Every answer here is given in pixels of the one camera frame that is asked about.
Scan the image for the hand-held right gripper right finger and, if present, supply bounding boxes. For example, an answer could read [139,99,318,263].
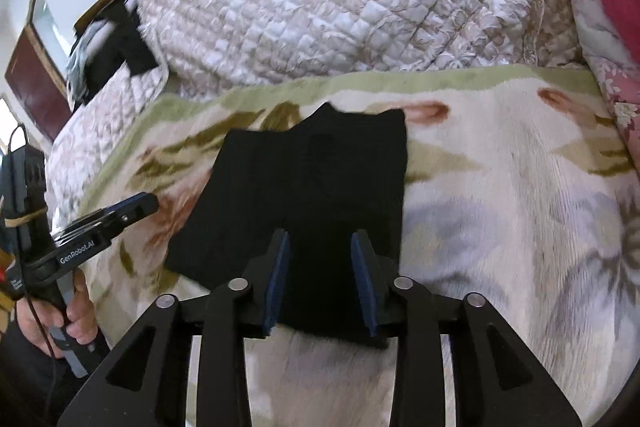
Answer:
[350,229,583,427]

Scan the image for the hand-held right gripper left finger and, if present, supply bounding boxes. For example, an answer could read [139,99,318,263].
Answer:
[56,229,292,427]

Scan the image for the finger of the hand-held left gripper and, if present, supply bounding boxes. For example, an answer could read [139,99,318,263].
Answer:
[54,192,161,244]

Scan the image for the black pants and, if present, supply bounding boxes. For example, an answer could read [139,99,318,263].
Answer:
[164,103,410,350]

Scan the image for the person's left forearm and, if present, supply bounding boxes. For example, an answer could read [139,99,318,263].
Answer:
[0,317,108,427]

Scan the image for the person's left hand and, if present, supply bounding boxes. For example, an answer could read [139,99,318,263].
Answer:
[17,270,97,354]

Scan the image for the dark red door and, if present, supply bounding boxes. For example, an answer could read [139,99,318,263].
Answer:
[5,27,71,142]

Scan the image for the light blue cloth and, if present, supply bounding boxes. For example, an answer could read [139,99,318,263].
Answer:
[65,19,118,102]

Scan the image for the floral plush blanket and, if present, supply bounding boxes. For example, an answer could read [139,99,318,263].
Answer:
[85,64,640,427]

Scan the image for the black garment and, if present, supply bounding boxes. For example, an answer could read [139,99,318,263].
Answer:
[82,4,158,102]

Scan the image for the wooden headboard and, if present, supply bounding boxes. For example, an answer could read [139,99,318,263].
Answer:
[74,0,136,32]

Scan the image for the pink floral quilt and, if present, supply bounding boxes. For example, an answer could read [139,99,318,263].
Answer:
[555,0,640,148]

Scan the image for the red pillow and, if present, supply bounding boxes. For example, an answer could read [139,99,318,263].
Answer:
[597,0,640,62]

